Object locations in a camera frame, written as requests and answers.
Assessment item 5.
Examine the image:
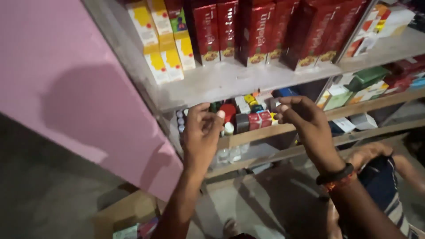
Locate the person's left hand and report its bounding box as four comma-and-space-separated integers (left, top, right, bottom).
181, 102, 226, 167

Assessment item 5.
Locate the person's right hand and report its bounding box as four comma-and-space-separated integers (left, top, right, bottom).
273, 96, 333, 154

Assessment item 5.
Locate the small red white box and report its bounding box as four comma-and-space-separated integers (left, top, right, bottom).
258, 110, 273, 128
248, 113, 262, 131

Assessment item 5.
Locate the heap of small assorted boxes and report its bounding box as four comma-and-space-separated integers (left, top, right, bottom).
232, 90, 283, 115

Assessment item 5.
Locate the dark grey small box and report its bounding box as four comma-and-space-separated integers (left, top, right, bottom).
235, 114, 250, 134

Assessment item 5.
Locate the white green box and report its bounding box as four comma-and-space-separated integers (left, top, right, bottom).
323, 84, 354, 111

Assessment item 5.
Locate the red capped jar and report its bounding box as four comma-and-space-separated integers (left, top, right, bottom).
219, 104, 236, 124

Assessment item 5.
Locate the white blue box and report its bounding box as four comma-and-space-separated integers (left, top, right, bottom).
329, 117, 356, 135

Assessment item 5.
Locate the grey shelf rack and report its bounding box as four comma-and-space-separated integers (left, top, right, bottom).
81, 0, 425, 181

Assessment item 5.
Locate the group of clear bottles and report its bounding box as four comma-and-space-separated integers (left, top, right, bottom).
216, 143, 250, 165

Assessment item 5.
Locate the plain white box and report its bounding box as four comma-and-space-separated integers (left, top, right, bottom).
349, 113, 378, 131

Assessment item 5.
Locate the black wristband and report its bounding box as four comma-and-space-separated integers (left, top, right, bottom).
315, 163, 355, 186

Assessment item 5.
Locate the row of tall red cartons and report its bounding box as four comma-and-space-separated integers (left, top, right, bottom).
184, 0, 367, 71

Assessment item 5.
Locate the dark green box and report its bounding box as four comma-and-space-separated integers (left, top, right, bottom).
344, 66, 391, 92

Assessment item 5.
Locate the row of white capped vials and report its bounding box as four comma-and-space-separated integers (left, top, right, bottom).
176, 109, 189, 134

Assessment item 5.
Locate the heap of white orange boxes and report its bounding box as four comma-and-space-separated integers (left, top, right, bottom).
345, 3, 416, 58

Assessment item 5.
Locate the person's foot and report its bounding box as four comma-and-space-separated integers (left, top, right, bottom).
223, 218, 240, 239

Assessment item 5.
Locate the green red medicine carton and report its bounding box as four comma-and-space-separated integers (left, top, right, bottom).
165, 0, 188, 34

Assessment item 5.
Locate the stack of yellow white cartons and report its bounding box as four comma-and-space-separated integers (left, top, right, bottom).
126, 0, 196, 85

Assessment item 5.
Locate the brown cardboard carton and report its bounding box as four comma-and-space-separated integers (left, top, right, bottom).
92, 190, 166, 239

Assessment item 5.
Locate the red thread bracelet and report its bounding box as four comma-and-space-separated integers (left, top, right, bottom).
324, 173, 358, 193

